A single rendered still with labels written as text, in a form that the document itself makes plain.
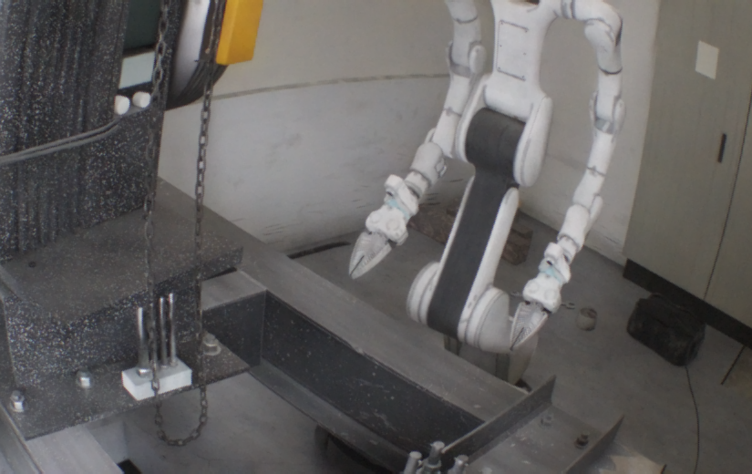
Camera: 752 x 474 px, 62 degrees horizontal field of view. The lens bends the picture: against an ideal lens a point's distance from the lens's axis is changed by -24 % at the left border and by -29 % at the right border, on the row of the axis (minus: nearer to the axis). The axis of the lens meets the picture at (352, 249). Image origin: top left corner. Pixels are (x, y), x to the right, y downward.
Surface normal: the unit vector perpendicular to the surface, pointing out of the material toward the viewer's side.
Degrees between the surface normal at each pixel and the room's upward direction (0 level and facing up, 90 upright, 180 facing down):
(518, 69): 96
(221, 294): 0
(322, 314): 0
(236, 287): 0
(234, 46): 90
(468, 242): 70
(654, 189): 90
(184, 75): 90
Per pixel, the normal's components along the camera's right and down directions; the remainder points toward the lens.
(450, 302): -0.52, -0.07
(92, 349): 0.70, 0.39
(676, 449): 0.14, -0.90
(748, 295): -0.70, 0.21
